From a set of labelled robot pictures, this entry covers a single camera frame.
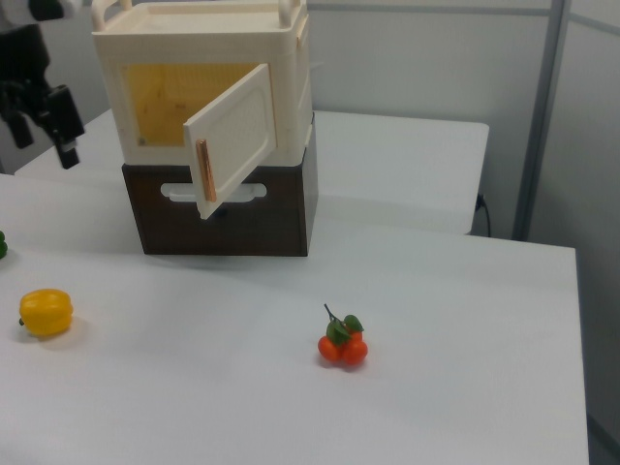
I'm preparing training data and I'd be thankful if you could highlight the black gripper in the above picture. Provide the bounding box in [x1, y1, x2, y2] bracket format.
[0, 22, 86, 170]

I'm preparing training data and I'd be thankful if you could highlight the copper door handle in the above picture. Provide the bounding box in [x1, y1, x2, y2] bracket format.
[194, 139, 218, 202]

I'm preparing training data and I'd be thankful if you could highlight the cream cabinet door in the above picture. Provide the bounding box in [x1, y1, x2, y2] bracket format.
[182, 62, 277, 222]

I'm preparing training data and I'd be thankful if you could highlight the cream plastic cabinet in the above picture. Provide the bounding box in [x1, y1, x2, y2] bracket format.
[90, 0, 311, 169]

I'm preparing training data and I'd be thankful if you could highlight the dark brown drawer box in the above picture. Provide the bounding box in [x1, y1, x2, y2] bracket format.
[119, 111, 319, 258]

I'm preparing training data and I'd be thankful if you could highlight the yellow bell pepper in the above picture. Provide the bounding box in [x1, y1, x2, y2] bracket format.
[17, 289, 74, 338]

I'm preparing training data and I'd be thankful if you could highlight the orange tomato cluster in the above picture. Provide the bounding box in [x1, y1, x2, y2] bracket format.
[317, 303, 369, 367]

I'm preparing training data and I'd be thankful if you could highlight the white drawer handle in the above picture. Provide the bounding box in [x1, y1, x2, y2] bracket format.
[159, 181, 267, 203]

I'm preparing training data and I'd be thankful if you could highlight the grey partition frame post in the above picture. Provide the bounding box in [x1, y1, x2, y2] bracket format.
[511, 0, 569, 242]

